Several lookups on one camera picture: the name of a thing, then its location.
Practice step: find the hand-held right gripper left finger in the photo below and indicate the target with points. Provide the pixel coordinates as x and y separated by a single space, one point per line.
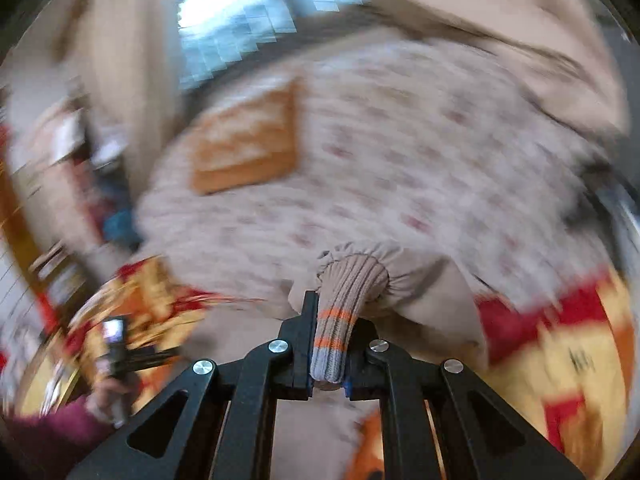
302 355

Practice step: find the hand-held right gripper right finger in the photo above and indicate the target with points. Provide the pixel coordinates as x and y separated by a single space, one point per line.
365 375

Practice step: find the beige jacket with ribbed cuff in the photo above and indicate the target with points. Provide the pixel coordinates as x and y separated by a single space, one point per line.
350 290

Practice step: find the person's left forearm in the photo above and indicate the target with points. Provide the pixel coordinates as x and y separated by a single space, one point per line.
50 440

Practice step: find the person's left hand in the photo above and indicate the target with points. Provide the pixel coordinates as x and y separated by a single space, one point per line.
100 400

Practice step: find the blue cloth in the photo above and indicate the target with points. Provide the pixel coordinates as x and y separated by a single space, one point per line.
120 225

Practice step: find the red yellow orange printed blanket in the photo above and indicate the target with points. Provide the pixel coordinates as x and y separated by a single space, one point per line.
525 330

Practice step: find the cluttered shelf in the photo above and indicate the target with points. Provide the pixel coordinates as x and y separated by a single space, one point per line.
60 150

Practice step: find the orange patterned pillow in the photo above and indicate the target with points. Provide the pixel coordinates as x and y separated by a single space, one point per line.
245 150

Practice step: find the floral bedsheet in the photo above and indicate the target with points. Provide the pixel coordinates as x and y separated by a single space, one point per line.
400 160

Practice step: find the beige curtain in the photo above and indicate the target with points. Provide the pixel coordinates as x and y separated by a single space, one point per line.
130 60

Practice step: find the window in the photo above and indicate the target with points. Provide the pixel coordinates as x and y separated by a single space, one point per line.
225 0

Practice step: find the beige fabric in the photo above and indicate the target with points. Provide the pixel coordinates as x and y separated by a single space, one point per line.
475 10

